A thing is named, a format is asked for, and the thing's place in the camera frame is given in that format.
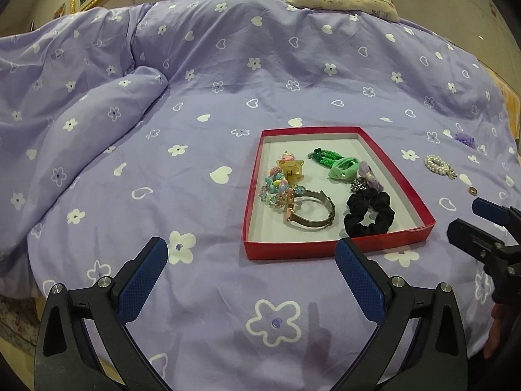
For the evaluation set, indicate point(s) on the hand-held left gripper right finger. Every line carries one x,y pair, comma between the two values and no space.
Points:
360,281

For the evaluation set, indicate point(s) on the person's right hand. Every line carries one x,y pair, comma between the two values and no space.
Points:
494,330

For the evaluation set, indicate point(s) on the purple floral blanket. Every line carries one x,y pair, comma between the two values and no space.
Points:
203,89

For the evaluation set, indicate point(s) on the light green hair clip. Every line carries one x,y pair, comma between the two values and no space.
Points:
342,171

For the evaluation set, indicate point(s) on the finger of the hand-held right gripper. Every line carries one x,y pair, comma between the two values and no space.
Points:
468,236
488,208

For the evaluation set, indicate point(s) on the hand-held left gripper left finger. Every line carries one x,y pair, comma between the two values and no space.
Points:
142,281

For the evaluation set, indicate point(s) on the floral bed skirt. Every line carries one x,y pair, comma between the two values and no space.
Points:
12,317

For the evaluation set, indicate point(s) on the black scrunchie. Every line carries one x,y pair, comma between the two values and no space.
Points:
358,228

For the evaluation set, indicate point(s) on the yellow bed sheet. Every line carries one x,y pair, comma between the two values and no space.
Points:
511,97

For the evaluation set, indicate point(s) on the metal band wristwatch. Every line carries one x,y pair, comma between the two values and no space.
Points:
309,223

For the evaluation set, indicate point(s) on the yellow claw hair clip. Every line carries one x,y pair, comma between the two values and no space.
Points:
291,170

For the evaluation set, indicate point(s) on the pink cartoon hair clip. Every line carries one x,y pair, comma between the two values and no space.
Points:
287,156

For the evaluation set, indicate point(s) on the red shallow cardboard box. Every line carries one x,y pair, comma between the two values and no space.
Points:
297,249

